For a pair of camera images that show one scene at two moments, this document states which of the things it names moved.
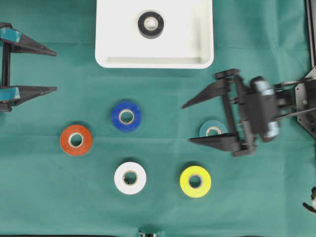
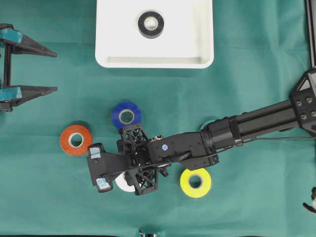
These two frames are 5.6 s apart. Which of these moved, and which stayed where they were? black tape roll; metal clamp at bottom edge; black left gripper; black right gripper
Moved: black right gripper
Stayed: black tape roll; black left gripper; metal clamp at bottom edge
